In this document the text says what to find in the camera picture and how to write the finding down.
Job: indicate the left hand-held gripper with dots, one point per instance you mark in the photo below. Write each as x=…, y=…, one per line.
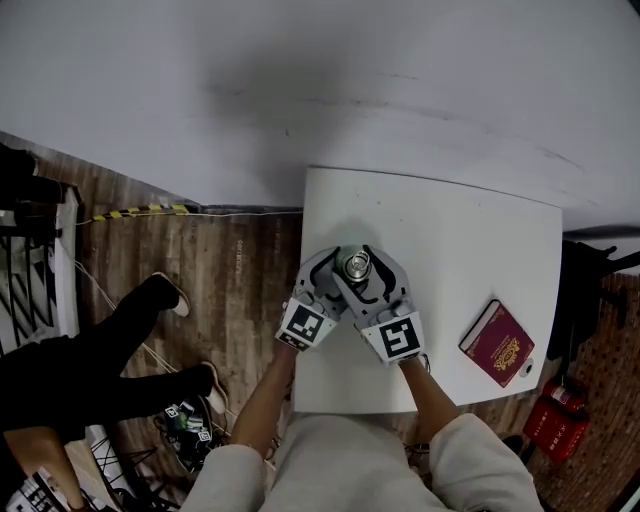
x=306, y=325

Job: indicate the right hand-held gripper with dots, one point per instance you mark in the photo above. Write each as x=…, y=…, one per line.
x=395, y=337

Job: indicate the silver metal bottle lid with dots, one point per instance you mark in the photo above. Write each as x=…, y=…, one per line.
x=357, y=267

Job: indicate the person's right forearm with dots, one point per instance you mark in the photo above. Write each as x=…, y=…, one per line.
x=427, y=395

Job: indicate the person's left forearm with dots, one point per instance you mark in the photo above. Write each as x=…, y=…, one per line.
x=265, y=395

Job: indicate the white table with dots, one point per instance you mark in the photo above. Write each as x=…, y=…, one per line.
x=450, y=240

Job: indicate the red hardcover book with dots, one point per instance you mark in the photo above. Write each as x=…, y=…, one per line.
x=497, y=345

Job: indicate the small round grey cap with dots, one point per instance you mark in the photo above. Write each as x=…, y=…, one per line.
x=526, y=368

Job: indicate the person's white shirt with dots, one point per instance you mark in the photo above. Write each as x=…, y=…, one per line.
x=350, y=470

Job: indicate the spare gripper device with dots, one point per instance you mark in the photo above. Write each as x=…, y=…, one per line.
x=185, y=422

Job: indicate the yellow black floor tape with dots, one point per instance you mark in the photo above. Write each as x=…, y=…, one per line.
x=140, y=211

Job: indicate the black office chair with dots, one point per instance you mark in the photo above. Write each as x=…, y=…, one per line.
x=575, y=295

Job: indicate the red fire extinguisher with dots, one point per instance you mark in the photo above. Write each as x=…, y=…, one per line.
x=562, y=395

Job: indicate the red fire extinguisher box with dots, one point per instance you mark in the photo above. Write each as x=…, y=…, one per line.
x=555, y=435

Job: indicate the black stair railing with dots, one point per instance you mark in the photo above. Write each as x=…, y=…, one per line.
x=30, y=280

